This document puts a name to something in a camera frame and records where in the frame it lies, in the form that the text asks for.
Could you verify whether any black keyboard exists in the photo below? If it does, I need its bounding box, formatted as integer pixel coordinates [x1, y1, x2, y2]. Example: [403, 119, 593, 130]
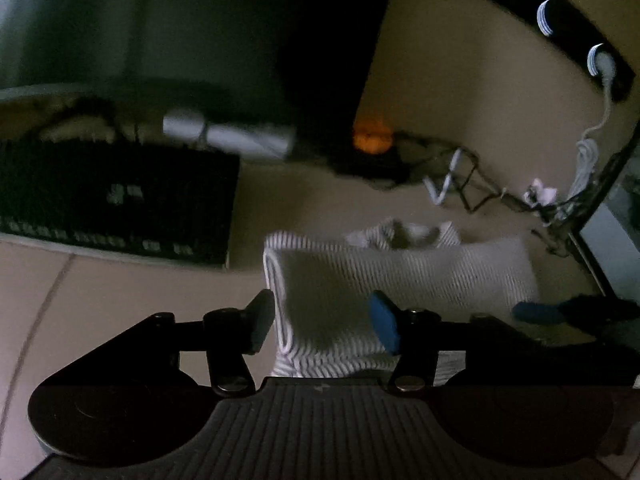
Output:
[0, 137, 242, 266]

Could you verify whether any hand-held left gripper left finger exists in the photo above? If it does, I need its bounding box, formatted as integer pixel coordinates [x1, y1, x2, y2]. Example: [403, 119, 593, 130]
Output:
[36, 289, 276, 397]

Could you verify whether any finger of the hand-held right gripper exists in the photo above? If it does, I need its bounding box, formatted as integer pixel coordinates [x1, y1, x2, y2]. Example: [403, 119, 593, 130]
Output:
[512, 296, 601, 326]

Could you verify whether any black cable hub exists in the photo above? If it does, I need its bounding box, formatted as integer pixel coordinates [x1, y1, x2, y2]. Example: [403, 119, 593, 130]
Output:
[299, 139, 418, 188]

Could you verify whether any black cable bundle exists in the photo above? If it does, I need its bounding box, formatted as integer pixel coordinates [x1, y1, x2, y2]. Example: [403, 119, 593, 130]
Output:
[392, 131, 603, 226]

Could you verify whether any striped knit garment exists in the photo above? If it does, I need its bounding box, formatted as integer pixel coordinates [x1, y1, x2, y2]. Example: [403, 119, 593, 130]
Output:
[263, 218, 542, 379]

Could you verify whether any crumpled white tissue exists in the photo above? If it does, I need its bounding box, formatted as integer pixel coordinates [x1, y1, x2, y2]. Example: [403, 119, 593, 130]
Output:
[524, 178, 559, 207]

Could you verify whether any white adapter box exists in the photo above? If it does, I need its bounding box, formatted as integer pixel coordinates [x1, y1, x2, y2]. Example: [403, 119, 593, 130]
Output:
[162, 109, 297, 162]

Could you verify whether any coiled white cable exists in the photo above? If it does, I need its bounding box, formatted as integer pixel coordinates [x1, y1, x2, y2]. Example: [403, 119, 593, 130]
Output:
[564, 54, 622, 202]

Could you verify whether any black strip with white rings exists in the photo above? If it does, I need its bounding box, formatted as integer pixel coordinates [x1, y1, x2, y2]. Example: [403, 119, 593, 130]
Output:
[400, 0, 637, 103]

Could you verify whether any curved computer monitor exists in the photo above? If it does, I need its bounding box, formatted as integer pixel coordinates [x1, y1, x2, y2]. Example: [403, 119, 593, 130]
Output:
[0, 0, 401, 131]

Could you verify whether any orange toy figure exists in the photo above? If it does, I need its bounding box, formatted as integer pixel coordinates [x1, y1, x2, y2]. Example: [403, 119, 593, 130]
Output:
[352, 117, 394, 156]

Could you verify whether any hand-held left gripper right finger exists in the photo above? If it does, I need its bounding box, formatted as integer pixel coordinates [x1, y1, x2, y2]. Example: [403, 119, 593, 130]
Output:
[369, 290, 609, 394]

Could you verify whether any grey looped cable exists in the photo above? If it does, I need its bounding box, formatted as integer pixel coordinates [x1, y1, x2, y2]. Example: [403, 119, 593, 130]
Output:
[424, 149, 467, 207]

